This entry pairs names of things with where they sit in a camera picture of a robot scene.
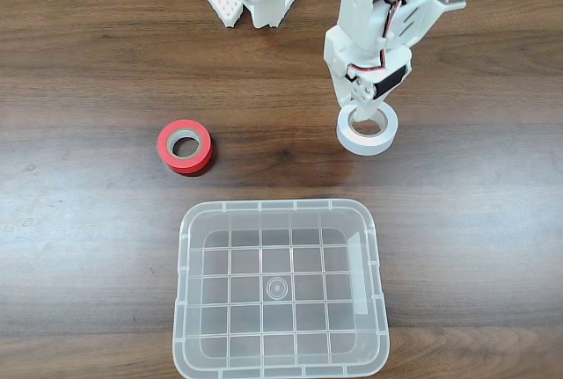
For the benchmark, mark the red tape roll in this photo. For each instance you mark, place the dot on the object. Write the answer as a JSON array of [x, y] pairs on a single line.
[[173, 163]]

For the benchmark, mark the clear plastic storage box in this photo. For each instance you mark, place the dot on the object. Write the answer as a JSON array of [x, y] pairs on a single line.
[[281, 291]]

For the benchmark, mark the white tape roll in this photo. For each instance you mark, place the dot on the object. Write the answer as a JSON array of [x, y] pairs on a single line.
[[367, 143]]

